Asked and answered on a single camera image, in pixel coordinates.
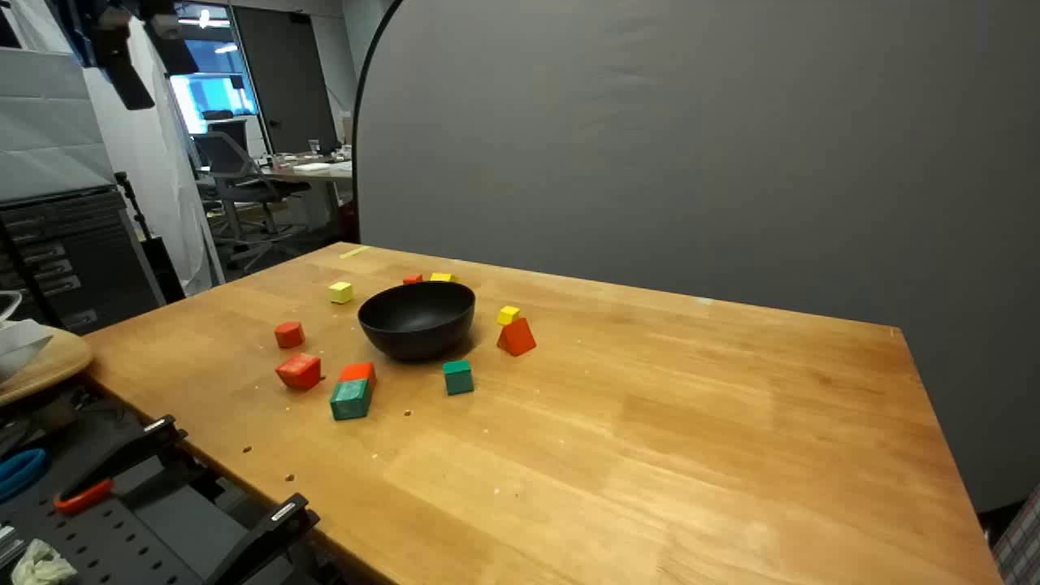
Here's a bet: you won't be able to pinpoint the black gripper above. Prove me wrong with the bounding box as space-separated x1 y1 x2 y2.
90 3 156 109

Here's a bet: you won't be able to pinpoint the plaid fabric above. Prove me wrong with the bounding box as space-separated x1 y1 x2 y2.
989 484 1040 585

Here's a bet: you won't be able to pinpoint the white curtain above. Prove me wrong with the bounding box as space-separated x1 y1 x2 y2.
14 0 228 298

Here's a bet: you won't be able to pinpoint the orange wooden block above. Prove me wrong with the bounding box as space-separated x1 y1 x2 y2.
494 311 539 360

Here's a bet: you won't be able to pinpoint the black equipment rack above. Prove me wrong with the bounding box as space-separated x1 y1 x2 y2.
0 184 169 338

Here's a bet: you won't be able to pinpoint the black bowl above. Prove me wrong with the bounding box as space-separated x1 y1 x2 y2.
356 281 479 366

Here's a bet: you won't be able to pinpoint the black pegboard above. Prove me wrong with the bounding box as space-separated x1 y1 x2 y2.
0 380 360 585

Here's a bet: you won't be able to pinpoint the round wooden side table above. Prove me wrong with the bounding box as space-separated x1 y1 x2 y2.
0 326 98 411

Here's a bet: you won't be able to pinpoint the white crumpled object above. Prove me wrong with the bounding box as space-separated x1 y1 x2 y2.
6 536 80 585

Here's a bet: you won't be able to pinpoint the white cloth bag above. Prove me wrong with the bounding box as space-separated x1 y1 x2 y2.
0 290 59 382

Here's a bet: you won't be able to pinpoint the dark door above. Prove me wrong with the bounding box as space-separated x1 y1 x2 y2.
230 3 341 160

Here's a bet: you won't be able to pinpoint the grey cabinet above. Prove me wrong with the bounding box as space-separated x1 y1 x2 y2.
0 42 116 207

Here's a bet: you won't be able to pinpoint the blue computer monitor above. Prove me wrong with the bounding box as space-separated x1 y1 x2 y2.
169 0 261 141

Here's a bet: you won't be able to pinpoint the grey fabric backdrop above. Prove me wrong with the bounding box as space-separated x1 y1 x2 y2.
350 0 1040 512

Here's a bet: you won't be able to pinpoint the green wooden block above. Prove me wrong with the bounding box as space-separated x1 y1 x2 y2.
330 377 375 421
439 356 479 401

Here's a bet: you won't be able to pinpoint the blue scissors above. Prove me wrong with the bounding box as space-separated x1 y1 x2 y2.
0 446 53 504

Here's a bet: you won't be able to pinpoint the black office chair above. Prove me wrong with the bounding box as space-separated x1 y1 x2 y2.
191 128 285 276

